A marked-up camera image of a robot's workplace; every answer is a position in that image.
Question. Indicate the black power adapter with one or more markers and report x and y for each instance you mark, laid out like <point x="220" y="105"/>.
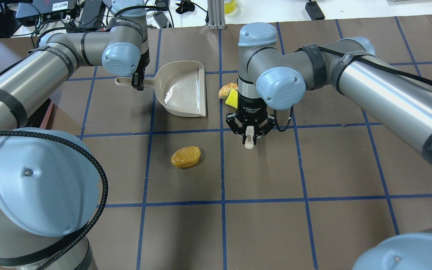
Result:
<point x="314" y="11"/>

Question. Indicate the bin with black bag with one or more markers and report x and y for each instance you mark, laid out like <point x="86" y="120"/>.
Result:
<point x="41" y="117"/>

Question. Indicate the beige plastic dustpan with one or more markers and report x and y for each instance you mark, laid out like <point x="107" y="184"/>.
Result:
<point x="180" y="87"/>

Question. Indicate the toy potato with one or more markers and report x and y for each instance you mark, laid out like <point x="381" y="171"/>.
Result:
<point x="186" y="157"/>

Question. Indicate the yellow sponge wedge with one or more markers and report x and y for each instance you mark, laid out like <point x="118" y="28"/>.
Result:
<point x="232" y="99"/>

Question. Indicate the yellow tape roll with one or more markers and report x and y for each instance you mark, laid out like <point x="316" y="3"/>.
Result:
<point x="230" y="6"/>

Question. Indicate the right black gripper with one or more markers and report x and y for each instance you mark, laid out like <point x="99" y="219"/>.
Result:
<point x="248" y="105"/>

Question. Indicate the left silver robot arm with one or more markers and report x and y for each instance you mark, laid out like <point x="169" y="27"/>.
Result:
<point x="52" y="189"/>

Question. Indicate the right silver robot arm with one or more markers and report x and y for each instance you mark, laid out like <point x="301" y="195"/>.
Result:
<point x="270" y="78"/>

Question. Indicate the toy croissant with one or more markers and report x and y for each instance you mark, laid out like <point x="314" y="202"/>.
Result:
<point x="224" y="92"/>

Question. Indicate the white hand brush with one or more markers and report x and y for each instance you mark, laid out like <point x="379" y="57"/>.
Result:
<point x="249" y="141"/>

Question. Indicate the aluminium frame post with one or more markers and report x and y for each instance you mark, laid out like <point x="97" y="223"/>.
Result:
<point x="216" y="15"/>

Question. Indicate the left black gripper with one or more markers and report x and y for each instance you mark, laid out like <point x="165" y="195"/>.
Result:
<point x="138" y="80"/>

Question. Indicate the black power brick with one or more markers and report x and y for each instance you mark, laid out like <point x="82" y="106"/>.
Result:
<point x="92" y="14"/>

